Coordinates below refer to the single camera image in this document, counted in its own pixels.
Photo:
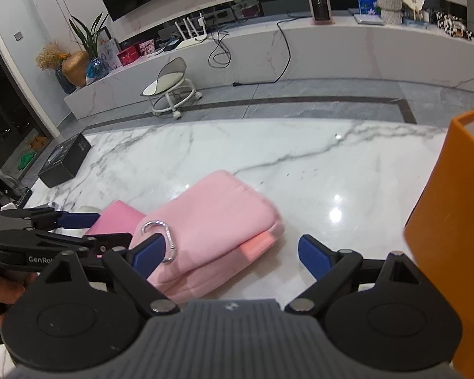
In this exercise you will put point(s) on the white swivel stool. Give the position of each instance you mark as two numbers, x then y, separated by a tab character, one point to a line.
166	83

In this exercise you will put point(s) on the green plant in blue vase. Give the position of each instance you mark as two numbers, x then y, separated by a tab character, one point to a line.
96	70

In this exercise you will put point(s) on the red gift box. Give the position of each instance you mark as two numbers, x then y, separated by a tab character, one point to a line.
127	56

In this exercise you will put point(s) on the black cardboard box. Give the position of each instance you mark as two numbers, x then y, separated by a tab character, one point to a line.
63	162

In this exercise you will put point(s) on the dried flowers in dark vase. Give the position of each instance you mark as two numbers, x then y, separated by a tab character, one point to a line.
51	57

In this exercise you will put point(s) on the pink printed card box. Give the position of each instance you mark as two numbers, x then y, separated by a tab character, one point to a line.
147	48

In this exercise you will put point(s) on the person's left hand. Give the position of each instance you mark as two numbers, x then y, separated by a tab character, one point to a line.
4	288

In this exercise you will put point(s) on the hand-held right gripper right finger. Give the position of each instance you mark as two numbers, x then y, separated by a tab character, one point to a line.
316	256

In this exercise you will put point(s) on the printed picture card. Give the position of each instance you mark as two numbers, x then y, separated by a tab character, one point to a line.
109	53

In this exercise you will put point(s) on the black and white spotted plush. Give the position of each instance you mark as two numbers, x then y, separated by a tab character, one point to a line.
454	23

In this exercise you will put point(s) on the beige folded cloth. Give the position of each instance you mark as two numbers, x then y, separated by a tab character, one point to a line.
87	209

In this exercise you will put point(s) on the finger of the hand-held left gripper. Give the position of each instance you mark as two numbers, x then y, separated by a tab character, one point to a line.
79	220
114	241

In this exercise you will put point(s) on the orange box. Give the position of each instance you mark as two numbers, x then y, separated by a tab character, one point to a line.
450	225

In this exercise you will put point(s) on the pink plush pouch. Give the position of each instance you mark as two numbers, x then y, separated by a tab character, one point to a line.
221	213

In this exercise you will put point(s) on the white wifi router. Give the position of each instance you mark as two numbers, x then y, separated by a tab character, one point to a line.
195	41

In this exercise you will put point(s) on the flat silver device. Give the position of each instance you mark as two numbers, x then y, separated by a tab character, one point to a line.
367	19

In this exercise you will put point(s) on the gold vase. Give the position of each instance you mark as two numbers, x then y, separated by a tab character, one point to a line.
76	69

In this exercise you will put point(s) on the brown cardboard piece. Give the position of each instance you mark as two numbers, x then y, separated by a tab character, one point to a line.
39	143

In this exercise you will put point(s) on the flat black device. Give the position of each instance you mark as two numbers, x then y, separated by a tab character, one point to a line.
169	45

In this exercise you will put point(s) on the pink notebook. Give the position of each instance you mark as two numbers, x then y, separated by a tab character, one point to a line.
116	215

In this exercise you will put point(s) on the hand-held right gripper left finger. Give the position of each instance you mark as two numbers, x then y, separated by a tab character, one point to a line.
146	254

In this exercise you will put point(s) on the pink and white space heater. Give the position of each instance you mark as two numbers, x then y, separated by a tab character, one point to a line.
320	4

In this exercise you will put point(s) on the green object on floor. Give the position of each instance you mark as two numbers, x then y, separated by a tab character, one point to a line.
25	161

